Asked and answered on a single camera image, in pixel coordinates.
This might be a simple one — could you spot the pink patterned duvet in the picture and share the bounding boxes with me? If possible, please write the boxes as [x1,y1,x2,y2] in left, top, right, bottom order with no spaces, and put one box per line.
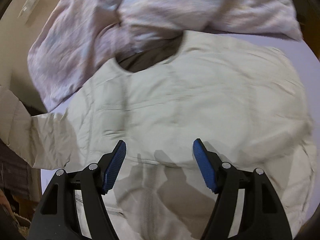
[28,0,302,111]

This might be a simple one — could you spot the white wall switch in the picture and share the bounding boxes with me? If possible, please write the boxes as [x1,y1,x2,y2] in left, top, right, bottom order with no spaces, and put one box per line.
[18,0,39,22]

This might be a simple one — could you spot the beige puffer jacket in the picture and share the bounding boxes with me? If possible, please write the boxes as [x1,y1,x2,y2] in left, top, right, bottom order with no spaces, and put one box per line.
[1,31,317,239]

